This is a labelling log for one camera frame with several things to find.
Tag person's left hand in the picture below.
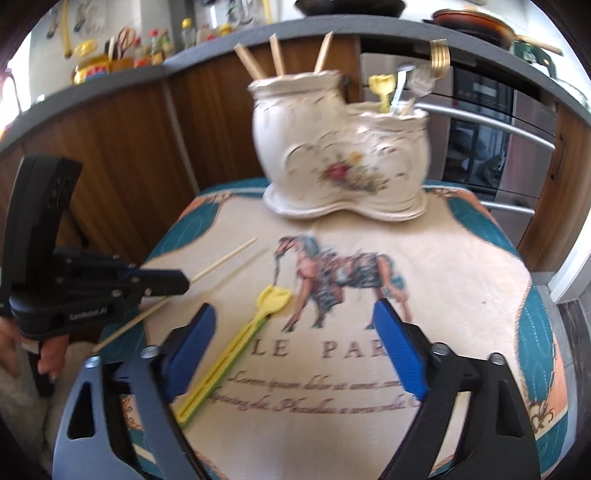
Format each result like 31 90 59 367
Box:
0 318 71 383

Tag yellow painted pot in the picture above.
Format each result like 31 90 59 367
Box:
73 39 112 85

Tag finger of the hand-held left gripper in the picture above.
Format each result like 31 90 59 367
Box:
120 267 191 299

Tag countertop utensil crock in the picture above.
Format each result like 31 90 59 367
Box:
108 27 140 72

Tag yellow hanging ladle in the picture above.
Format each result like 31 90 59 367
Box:
60 0 75 58

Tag built-in steel oven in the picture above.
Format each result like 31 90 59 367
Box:
360 51 561 217

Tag gold metal fork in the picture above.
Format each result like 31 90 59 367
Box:
401 39 451 116

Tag horse printed cloth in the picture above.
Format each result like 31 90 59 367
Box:
99 178 568 480

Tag red frying pan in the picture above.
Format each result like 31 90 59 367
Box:
422 8 564 56

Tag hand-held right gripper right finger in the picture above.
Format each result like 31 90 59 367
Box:
372 298 541 480

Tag narrow wooden base cabinet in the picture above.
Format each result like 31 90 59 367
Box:
522 99 591 278

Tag grey kitchen countertop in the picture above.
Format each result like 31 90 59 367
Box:
0 18 591 158

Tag green pot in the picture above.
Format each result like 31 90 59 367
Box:
512 41 555 70

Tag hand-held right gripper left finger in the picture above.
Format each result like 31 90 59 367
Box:
52 302 218 480

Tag silver metal spoon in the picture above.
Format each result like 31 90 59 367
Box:
392 64 437 112

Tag yellow plastic spoon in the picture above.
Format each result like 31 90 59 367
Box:
175 285 293 425
368 74 399 114

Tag wooden chopstick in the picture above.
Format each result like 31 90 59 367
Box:
269 34 286 76
190 237 258 283
92 248 270 354
234 42 267 78
314 31 334 73

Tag white ceramic utensil holder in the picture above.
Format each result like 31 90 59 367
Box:
249 70 432 223

